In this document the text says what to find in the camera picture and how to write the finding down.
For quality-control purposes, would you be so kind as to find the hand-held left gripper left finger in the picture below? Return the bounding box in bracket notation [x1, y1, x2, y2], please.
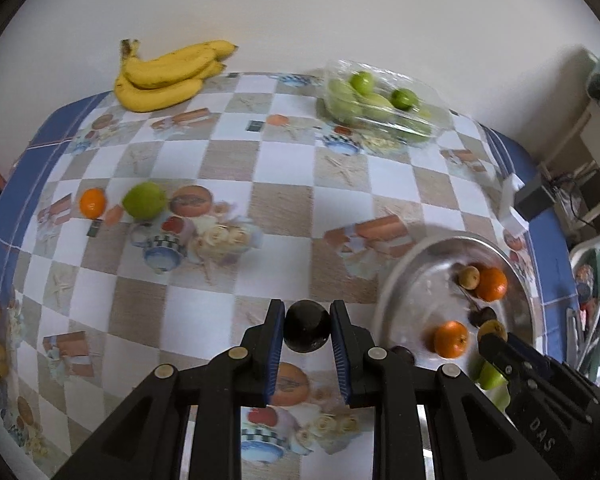
[52, 299, 287, 480]

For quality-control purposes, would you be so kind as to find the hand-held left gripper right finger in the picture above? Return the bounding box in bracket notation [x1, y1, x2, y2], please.
[330, 300, 560, 480]

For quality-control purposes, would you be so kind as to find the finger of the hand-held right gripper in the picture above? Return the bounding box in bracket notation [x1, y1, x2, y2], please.
[480, 333, 536, 394]
[506, 333, 556, 377]

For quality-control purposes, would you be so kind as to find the green guava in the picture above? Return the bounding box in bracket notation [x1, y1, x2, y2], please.
[472, 360, 509, 392]

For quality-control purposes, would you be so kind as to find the dark purple plum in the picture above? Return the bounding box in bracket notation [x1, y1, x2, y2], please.
[284, 300, 331, 353]
[468, 306, 498, 328]

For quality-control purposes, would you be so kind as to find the orange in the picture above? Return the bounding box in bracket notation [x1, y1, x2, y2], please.
[434, 321, 469, 360]
[79, 188, 108, 220]
[476, 267, 508, 303]

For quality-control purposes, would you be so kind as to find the round metal tray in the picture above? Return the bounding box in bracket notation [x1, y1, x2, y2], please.
[372, 231, 536, 393]

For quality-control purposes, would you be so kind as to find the basket of small tools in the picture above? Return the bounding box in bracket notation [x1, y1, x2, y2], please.
[566, 247, 600, 378]

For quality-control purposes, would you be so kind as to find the white paper tag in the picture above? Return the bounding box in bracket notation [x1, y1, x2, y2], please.
[498, 174, 530, 233]

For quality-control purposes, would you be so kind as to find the small dark box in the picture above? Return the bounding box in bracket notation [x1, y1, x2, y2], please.
[514, 182, 556, 219]

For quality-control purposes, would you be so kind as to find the large green apple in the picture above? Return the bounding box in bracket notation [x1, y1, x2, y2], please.
[122, 182, 169, 220]

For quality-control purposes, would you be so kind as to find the green pear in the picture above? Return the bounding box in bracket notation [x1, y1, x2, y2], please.
[395, 107, 437, 142]
[328, 79, 363, 124]
[357, 92, 395, 121]

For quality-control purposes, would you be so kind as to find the clear plastic pear container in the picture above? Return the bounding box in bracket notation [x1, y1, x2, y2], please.
[323, 58, 451, 148]

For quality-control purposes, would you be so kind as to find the green lime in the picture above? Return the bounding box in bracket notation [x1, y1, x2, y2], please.
[390, 88, 419, 110]
[350, 71, 377, 95]

